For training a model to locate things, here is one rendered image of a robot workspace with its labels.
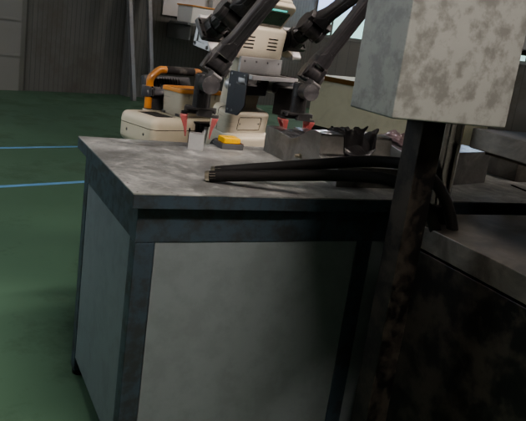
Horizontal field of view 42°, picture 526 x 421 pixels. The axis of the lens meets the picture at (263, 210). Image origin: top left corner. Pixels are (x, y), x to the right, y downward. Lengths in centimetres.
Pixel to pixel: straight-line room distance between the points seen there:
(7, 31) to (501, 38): 857
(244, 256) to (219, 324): 19
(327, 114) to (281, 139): 695
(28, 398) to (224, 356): 72
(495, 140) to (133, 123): 160
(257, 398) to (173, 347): 32
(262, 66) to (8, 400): 148
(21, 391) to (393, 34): 161
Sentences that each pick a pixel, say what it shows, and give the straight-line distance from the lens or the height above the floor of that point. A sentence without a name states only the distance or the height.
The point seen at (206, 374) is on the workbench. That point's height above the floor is 30.
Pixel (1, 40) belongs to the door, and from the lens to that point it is 970.
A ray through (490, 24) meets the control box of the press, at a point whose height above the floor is 128.
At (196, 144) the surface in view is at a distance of 227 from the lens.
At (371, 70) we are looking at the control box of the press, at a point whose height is 115.
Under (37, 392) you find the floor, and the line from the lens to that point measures 239.
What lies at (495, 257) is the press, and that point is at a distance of 164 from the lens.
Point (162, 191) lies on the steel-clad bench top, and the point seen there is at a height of 80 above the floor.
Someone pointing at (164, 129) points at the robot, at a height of 77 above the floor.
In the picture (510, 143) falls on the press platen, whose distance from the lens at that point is 173.
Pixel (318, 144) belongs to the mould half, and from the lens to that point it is 210.
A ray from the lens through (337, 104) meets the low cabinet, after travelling 915.
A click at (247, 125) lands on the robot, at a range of 275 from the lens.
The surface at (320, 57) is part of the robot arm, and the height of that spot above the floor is 114.
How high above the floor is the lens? 120
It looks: 14 degrees down
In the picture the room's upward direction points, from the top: 8 degrees clockwise
